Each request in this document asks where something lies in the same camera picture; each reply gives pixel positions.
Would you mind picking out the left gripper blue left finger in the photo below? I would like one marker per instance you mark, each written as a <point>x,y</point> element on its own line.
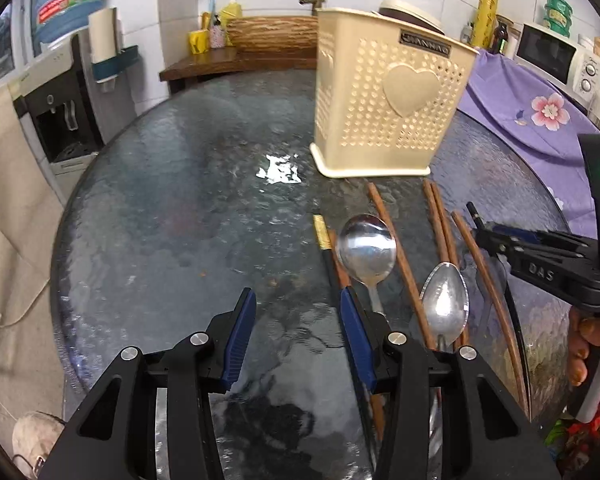
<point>242,320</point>

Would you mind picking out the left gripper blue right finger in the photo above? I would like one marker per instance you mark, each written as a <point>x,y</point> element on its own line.
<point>358,342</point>

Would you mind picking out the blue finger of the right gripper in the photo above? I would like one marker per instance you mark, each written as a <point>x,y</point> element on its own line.
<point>559,240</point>

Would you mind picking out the right hand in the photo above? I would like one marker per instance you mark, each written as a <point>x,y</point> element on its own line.
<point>583,337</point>

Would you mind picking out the small steel spoon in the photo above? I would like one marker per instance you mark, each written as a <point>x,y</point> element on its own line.
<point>446,304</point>

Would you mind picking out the large steel spoon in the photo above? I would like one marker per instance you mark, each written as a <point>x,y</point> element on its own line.
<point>367,251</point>

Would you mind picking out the purple floral cloth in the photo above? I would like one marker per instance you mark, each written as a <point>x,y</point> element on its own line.
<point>536,121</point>

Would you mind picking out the white microwave oven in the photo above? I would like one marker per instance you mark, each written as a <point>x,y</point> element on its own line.
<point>568,66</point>

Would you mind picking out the dark glass bottle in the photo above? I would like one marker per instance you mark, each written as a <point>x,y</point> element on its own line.
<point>500,39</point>

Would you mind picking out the cream plastic utensil holder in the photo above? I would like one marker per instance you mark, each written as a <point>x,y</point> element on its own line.
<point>386,92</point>

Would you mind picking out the green stacked containers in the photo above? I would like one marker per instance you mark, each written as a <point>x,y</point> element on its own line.
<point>558,16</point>

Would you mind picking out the yellow roll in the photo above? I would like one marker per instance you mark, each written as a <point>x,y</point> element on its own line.
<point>484,24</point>

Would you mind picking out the beige shoe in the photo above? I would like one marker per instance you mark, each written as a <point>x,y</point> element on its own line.
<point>33,438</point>

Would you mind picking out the wooden counter shelf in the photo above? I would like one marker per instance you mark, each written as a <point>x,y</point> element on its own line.
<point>197,68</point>

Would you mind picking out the water dispenser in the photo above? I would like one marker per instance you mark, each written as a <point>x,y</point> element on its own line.
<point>66,115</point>

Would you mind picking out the yellow mug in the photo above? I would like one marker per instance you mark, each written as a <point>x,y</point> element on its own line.
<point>199,41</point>

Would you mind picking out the woven wooden basin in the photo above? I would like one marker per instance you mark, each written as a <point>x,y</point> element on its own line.
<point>267,34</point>

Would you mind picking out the pink patterned bottle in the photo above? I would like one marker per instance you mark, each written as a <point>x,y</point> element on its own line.
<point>216,33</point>

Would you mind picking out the paper cup holder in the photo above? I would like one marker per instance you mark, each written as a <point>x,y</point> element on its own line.
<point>108,57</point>

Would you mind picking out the yellow soap bottle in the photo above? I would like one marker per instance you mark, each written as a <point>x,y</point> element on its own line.
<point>230,12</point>

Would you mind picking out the brass faucet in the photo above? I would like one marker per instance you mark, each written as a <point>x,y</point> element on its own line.
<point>314,4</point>

